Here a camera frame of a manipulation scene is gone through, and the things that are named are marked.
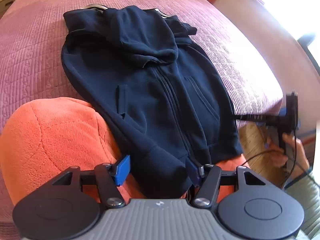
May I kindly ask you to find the navy blue zip jacket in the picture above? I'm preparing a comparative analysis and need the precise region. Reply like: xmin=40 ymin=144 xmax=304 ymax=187
xmin=61 ymin=6 xmax=242 ymax=198

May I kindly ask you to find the grey-green ribbed sleeve forearm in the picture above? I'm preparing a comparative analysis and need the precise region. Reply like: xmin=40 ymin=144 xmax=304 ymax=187
xmin=285 ymin=169 xmax=319 ymax=239

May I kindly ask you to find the person's right hand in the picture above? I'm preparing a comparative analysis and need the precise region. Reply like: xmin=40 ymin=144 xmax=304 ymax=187
xmin=266 ymin=133 xmax=310 ymax=178

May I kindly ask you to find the bright window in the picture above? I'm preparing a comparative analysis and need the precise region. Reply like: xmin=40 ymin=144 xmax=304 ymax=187
xmin=257 ymin=0 xmax=319 ymax=71

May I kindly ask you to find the purple quilted bedspread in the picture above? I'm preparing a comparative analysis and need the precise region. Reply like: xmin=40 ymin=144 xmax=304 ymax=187
xmin=1 ymin=0 xmax=283 ymax=125

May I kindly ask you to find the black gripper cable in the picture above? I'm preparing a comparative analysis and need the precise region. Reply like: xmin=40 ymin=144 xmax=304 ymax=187
xmin=245 ymin=125 xmax=320 ymax=190

